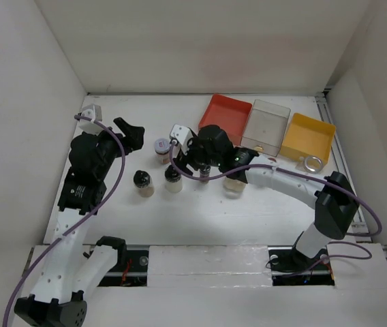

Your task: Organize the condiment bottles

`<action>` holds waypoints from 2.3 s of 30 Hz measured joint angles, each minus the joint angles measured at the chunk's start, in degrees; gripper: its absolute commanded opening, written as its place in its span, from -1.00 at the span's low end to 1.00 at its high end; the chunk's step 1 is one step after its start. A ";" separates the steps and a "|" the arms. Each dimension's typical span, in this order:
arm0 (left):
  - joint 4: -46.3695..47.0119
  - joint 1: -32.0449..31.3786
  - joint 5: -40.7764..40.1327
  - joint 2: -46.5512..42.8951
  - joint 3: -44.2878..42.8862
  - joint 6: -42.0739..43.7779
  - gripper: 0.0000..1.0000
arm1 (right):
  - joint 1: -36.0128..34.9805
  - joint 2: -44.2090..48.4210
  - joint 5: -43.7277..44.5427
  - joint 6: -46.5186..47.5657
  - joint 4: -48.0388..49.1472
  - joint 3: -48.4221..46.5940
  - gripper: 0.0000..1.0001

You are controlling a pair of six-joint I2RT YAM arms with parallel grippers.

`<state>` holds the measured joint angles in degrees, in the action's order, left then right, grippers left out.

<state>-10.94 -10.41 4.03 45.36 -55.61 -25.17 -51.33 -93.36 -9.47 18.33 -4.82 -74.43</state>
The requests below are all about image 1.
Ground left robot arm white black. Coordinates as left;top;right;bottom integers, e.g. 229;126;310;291
9;115;145;326

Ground silver lid spice jar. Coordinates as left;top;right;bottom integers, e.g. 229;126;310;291
154;138;171;164

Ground glass jar beige contents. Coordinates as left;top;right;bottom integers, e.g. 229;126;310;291
223;177;247;200

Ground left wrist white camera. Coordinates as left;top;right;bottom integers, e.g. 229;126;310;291
78;104;103;135

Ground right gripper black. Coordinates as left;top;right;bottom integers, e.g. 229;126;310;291
172;133;222;178

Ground small dark spice bottle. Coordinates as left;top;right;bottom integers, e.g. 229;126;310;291
199;165;211;183

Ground black cap brown spice bottle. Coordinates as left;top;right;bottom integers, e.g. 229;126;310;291
133;170;155;198

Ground black mounting rail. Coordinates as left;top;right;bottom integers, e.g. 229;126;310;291
100;245;335;288

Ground clear plastic bin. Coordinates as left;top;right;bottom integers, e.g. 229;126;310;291
241;99;291;157

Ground red plastic bin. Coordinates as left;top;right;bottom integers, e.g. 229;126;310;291
198;94;252;146

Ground wrist white camera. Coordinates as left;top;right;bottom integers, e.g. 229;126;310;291
78;104;103;135
169;124;194;146

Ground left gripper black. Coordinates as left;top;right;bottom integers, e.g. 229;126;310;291
87;118;143;179

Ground yellow plastic bin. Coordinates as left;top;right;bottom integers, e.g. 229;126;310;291
279;113;336;166

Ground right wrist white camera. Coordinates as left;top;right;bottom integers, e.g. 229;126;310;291
169;124;194;146

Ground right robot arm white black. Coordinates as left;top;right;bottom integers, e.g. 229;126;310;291
170;125;359;274

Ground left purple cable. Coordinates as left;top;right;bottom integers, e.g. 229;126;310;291
2;114;129;327

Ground black cap white powder bottle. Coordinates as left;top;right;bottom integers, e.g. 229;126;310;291
164;165;183;193

